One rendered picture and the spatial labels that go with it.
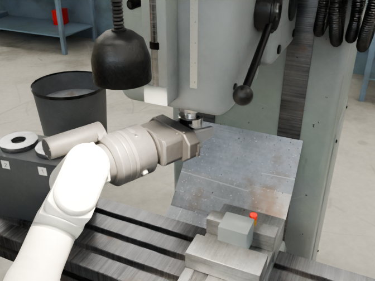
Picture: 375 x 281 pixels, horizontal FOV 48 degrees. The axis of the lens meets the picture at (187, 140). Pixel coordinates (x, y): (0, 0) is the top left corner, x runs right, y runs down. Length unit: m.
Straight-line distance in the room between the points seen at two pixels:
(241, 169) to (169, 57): 0.62
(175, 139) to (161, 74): 0.14
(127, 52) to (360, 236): 2.23
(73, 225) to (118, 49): 0.26
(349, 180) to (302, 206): 1.80
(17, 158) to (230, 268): 0.55
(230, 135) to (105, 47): 0.74
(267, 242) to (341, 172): 2.25
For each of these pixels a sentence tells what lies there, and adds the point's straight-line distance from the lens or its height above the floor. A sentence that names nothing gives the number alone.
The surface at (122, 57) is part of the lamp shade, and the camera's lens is 0.49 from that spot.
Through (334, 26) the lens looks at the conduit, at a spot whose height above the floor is 1.41.
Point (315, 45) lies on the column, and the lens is 1.06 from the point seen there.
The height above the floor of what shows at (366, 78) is 0.23.
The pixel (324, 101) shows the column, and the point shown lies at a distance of 1.10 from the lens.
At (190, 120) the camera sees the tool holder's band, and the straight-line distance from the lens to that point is 0.75.
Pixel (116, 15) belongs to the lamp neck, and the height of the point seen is 1.49.
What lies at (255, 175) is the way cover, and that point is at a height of 0.96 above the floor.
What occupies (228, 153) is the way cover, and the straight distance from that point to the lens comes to 1.19.
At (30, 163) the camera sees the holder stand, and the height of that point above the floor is 1.09.
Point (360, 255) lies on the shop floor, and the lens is 2.47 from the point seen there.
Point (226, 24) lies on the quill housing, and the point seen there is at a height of 1.46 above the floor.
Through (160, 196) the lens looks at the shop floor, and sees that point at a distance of 2.70.
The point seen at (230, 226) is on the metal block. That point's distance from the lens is 0.85.
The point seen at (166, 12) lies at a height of 1.48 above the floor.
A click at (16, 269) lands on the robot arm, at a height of 1.18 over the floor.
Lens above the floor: 1.60
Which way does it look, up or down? 29 degrees down
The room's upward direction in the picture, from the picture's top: straight up
